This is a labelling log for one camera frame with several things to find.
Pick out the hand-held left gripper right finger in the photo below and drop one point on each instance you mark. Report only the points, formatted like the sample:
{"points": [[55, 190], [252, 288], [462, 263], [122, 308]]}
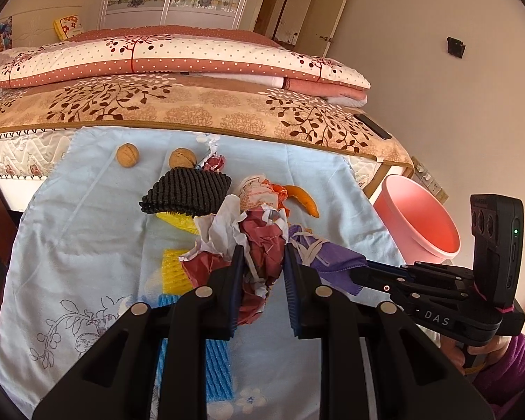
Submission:
{"points": [[291, 288]]}

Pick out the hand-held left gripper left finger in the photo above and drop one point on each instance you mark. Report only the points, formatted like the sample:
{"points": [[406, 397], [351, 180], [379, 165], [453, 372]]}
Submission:
{"points": [[237, 288]]}

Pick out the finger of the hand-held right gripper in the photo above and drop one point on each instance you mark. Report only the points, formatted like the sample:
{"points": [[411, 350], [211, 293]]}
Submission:
{"points": [[367, 286], [389, 267]]}

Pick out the pink plastic bucket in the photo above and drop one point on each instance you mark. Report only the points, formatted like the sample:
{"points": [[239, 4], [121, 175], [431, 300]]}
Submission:
{"points": [[420, 223]]}

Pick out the orange peel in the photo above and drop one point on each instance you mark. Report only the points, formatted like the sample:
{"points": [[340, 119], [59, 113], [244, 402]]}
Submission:
{"points": [[307, 201]]}

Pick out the person's right hand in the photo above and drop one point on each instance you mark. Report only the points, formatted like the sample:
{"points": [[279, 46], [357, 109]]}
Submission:
{"points": [[485, 352]]}

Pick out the white and red crumpled paper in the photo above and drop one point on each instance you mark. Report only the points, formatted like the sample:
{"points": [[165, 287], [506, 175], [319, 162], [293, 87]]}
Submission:
{"points": [[218, 232]]}

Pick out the blue foam net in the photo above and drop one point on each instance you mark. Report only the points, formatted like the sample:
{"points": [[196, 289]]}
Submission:
{"points": [[218, 372]]}

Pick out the black foam net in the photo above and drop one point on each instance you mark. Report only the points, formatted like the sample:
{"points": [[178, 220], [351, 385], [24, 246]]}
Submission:
{"points": [[183, 190]]}

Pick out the red candy wrapper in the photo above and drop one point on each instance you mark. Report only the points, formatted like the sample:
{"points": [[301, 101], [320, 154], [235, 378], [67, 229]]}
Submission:
{"points": [[214, 164]]}

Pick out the walnut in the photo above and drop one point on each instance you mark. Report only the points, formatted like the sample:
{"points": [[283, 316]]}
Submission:
{"points": [[127, 155], [182, 159]]}

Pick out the black smartphone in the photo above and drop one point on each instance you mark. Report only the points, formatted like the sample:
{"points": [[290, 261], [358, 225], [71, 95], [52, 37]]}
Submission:
{"points": [[372, 126]]}

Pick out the light blue cloth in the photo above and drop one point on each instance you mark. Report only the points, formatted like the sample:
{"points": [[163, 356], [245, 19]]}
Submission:
{"points": [[92, 236]]}

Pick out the brown leaf-print blanket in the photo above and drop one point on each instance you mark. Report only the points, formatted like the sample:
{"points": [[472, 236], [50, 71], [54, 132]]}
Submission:
{"points": [[210, 105]]}

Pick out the folded dotted quilt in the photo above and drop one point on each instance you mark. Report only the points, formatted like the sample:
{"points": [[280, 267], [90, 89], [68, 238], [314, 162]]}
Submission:
{"points": [[157, 54]]}

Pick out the white door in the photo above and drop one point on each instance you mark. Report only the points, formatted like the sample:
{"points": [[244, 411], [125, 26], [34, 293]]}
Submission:
{"points": [[328, 13]]}

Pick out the yellow flowered pillow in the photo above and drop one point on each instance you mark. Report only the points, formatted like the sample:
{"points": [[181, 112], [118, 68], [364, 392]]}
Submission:
{"points": [[70, 26]]}

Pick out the cream headboard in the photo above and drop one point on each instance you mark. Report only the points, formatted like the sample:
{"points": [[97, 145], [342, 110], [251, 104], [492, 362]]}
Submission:
{"points": [[35, 26]]}

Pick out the wall socket strip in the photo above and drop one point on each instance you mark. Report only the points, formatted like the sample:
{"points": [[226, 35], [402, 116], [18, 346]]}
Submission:
{"points": [[431, 181]]}

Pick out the wooden bed frame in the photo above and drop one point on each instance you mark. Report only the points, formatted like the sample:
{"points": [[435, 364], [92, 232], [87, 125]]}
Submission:
{"points": [[387, 175]]}

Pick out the black wall fixture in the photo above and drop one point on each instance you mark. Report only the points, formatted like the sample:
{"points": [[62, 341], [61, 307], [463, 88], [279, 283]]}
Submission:
{"points": [[455, 47]]}

